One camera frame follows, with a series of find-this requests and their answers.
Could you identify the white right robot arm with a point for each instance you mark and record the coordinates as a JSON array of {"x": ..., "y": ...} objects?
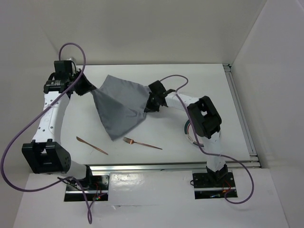
[{"x": 204, "y": 119}]

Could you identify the aluminium right side rail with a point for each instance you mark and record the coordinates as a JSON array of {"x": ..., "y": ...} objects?
[{"x": 240, "y": 112}]

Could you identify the copper knife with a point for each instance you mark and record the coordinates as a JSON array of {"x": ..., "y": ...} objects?
[{"x": 96, "y": 148}]

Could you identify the copper fork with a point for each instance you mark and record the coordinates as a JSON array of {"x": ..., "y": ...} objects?
[{"x": 131, "y": 141}]

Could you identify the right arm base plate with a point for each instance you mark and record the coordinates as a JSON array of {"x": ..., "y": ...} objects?
[{"x": 204, "y": 188}]

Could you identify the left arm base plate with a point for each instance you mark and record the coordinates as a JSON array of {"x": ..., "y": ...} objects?
[{"x": 95, "y": 187}]

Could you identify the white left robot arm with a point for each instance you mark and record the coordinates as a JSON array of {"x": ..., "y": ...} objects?
[{"x": 45, "y": 154}]

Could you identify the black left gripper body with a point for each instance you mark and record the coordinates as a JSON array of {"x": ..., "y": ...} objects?
[{"x": 82, "y": 86}]

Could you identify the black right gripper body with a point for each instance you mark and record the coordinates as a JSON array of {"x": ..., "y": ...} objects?
[{"x": 153, "y": 104}]

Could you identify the aluminium front rail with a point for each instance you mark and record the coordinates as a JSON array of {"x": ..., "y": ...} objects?
[{"x": 253, "y": 163}]

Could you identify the aluminium rail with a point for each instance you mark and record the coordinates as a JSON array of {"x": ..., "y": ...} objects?
[
  {"x": 253, "y": 163},
  {"x": 240, "y": 112}
]

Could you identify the grey cloth placemat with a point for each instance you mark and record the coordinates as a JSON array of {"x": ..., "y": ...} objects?
[{"x": 120, "y": 105}]

